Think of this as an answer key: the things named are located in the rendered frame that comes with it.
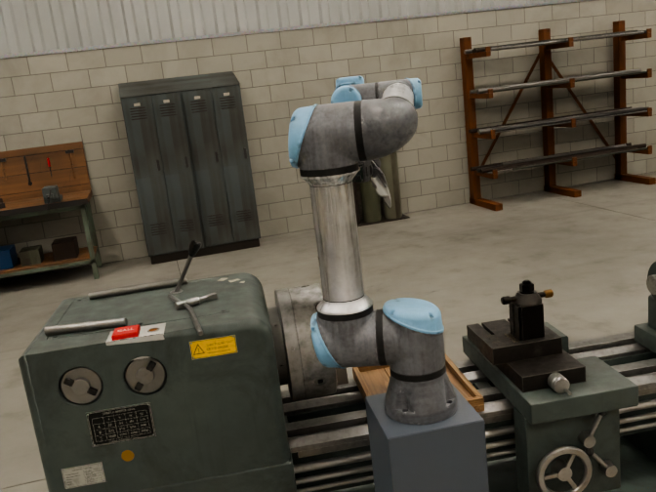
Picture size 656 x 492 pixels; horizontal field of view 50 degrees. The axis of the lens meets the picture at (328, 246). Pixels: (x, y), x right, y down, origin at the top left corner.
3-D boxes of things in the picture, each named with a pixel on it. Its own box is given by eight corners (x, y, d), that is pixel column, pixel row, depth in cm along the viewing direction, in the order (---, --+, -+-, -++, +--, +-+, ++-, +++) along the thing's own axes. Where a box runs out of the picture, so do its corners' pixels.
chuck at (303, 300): (308, 415, 184) (292, 299, 180) (297, 379, 215) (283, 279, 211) (342, 409, 185) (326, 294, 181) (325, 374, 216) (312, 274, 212)
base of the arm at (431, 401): (468, 416, 141) (465, 371, 139) (396, 430, 139) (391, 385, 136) (443, 386, 155) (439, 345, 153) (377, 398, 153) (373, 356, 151)
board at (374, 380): (378, 430, 187) (376, 416, 186) (352, 377, 222) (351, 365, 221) (484, 411, 191) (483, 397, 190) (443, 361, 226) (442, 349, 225)
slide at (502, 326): (522, 392, 186) (521, 377, 185) (467, 338, 227) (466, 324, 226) (586, 381, 188) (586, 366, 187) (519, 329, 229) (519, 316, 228)
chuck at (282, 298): (295, 418, 184) (278, 301, 179) (286, 381, 215) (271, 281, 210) (308, 415, 184) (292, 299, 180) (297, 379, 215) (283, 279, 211)
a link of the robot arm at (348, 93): (373, 82, 165) (377, 80, 175) (326, 87, 166) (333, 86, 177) (377, 115, 166) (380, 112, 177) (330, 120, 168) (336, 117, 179)
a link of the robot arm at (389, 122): (419, 99, 125) (420, 66, 171) (358, 105, 127) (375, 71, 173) (425, 161, 129) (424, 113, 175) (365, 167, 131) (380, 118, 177)
